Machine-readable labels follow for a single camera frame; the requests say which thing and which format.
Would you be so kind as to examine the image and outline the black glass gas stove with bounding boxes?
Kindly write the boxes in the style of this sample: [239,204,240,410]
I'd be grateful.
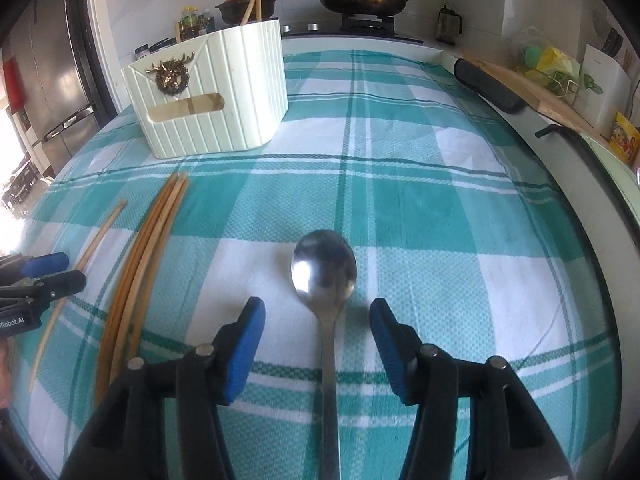
[280,19,426,44]

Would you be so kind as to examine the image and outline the steel spoon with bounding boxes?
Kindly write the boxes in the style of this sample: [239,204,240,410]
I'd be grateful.
[291,229,358,480]

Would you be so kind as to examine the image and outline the white knife block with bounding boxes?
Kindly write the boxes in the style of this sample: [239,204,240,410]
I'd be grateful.
[580,42,633,128]

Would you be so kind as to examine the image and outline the person's left hand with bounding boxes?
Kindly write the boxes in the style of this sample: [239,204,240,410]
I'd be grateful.
[0,340,13,411]

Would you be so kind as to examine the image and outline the grey refrigerator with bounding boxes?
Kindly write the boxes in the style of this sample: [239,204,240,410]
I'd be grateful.
[0,0,98,163]

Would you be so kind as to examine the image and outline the row of spice jars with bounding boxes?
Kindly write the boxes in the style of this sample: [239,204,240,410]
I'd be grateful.
[134,37,177,61]

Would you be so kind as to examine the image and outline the cream ribbed utensil holder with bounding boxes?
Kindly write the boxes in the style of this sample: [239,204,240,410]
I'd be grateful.
[121,19,290,159]

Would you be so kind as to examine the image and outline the yellow and green bag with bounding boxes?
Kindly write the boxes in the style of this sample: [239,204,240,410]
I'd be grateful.
[517,42,606,96]

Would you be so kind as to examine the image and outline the red hanging cloth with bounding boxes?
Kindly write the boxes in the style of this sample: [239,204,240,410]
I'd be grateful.
[4,57,25,110]

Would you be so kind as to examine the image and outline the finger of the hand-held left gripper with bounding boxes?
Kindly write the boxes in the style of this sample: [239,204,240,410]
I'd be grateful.
[0,269,87,311]
[0,251,70,278]

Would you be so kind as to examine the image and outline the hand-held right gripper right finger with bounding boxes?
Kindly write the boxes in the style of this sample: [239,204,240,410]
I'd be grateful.
[369,297,576,480]

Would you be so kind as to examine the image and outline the wooden cutting board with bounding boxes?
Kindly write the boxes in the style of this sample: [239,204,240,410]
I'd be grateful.
[465,57,601,136]

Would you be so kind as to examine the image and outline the glass french press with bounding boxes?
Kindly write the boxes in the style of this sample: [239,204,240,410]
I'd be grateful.
[434,4,463,43]

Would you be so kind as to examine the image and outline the yellow cap oil bottle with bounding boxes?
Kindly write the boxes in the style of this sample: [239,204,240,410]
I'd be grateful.
[179,5,201,41]

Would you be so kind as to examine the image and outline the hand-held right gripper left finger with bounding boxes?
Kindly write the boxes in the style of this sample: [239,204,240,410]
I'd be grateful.
[60,296,267,480]

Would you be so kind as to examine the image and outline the small yellow packet box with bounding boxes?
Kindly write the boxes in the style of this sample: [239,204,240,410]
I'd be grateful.
[610,111,640,163]

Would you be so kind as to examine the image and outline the black clay pot red lid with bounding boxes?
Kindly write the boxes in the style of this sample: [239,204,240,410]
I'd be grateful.
[215,0,282,26]

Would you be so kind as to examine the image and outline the teal plaid tablecloth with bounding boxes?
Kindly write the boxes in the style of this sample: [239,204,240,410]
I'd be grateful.
[10,50,626,480]

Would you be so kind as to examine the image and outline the black handled knives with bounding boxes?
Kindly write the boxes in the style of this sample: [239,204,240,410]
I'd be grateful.
[602,27,624,57]

